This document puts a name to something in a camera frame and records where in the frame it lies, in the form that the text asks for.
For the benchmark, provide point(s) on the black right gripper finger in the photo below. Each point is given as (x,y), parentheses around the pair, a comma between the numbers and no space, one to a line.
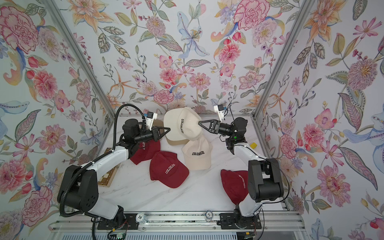
(208,123)
(209,129)

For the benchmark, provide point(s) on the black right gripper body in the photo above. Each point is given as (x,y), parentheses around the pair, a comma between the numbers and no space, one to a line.
(217,127)

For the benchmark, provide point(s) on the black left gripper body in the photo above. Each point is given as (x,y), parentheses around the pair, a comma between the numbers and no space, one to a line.
(154,133)

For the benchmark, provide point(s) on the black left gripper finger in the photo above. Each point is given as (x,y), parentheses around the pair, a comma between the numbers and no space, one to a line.
(163,128)
(162,133)

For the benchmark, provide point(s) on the cream Colorado baseball cap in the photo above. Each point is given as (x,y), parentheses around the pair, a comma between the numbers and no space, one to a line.
(184,124)

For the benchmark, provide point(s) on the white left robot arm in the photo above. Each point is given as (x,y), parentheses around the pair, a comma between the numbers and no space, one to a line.
(79,191)

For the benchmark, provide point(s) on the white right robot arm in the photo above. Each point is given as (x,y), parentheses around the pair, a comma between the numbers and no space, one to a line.
(265,184)

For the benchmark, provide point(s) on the tan Colorado baseball cap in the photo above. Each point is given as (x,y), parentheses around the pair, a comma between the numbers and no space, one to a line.
(176,143)

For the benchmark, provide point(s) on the maroon cap far left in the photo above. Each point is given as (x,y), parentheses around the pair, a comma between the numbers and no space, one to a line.
(146,151)

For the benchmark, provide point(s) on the maroon Colorado cap centre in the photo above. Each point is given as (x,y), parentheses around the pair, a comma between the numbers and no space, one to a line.
(166,168)

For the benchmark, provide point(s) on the maroon cap right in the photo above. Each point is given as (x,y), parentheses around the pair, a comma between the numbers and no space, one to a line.
(235,184)

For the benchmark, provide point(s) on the wooden chessboard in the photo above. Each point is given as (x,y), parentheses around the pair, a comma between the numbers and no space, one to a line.
(106,179)

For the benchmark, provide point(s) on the green circuit board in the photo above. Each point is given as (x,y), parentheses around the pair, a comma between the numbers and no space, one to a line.
(116,236)

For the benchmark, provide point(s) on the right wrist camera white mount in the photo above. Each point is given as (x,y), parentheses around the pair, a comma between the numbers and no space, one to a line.
(221,112)

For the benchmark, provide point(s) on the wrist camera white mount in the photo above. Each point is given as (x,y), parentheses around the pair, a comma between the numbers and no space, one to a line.
(150,117)
(221,112)

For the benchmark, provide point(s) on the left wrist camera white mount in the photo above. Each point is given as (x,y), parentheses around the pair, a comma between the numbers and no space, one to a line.
(150,117)

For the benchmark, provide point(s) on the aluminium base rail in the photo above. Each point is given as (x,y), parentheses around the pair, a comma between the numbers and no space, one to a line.
(267,221)

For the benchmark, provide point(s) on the aluminium corner frame post left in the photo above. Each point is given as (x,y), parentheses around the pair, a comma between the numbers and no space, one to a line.
(62,26)

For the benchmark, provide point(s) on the aluminium corner frame post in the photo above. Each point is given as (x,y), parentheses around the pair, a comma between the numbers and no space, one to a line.
(62,26)
(303,13)

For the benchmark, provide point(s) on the aluminium corner frame post right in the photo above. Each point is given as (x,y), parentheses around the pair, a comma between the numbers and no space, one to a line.
(303,13)

